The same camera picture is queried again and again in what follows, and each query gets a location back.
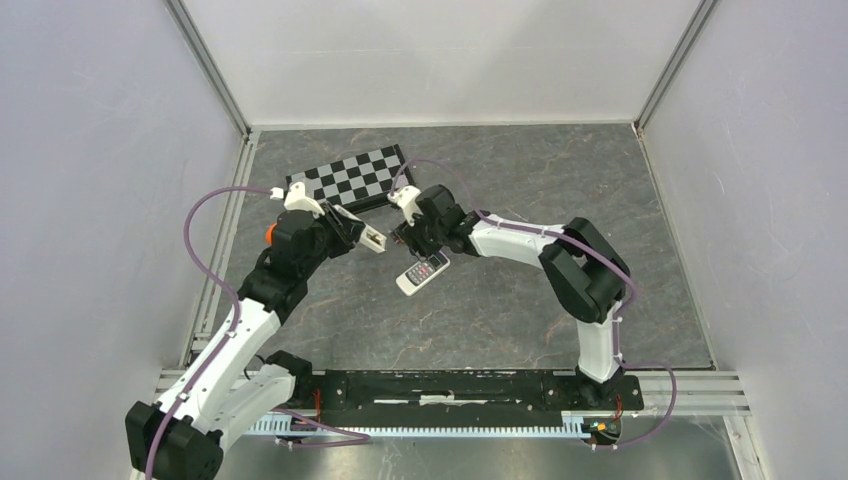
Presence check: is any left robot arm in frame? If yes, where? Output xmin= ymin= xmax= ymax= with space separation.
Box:
xmin=125 ymin=203 xmax=386 ymax=479

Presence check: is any orange plastic cup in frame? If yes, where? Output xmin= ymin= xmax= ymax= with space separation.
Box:
xmin=264 ymin=223 xmax=277 ymax=245

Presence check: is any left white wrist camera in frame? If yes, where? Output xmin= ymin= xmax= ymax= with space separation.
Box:
xmin=269 ymin=182 xmax=325 ymax=218

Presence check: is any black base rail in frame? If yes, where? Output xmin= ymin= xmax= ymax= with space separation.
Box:
xmin=284 ymin=369 xmax=645 ymax=428

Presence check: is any slim white remote control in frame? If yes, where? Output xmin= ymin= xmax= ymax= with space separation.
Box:
xmin=358 ymin=225 xmax=387 ymax=254

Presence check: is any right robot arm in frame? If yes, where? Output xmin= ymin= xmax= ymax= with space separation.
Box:
xmin=388 ymin=185 xmax=632 ymax=408

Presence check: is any black white chessboard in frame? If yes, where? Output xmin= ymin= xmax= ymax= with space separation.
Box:
xmin=285 ymin=144 xmax=406 ymax=214

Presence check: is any white remote with buttons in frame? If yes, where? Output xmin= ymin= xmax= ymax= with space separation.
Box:
xmin=395 ymin=251 xmax=451 ymax=297

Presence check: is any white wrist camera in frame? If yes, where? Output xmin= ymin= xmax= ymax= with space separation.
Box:
xmin=387 ymin=185 xmax=422 ymax=226
xmin=269 ymin=182 xmax=325 ymax=218

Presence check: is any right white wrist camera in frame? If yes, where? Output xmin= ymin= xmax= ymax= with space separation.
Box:
xmin=387 ymin=185 xmax=422 ymax=226

